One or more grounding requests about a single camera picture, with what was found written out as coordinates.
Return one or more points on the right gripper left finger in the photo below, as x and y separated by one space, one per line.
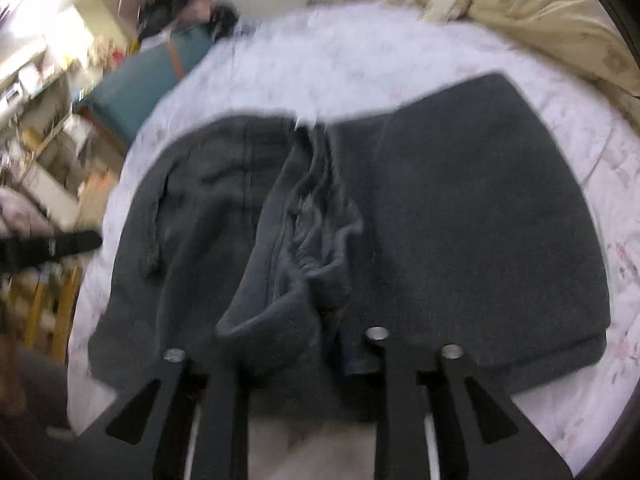
179 420

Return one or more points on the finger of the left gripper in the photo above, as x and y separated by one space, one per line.
19 253

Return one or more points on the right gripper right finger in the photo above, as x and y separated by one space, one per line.
438 416

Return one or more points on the dark grey sweatpants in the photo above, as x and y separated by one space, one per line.
273 247

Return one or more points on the wooden yellow shelf rack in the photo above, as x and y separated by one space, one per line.
42 306

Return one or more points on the pile of dark clothes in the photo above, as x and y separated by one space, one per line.
216 18

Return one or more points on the white floral bed sheet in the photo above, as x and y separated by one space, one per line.
338 61

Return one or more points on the cream crumpled duvet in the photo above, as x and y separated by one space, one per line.
577 33

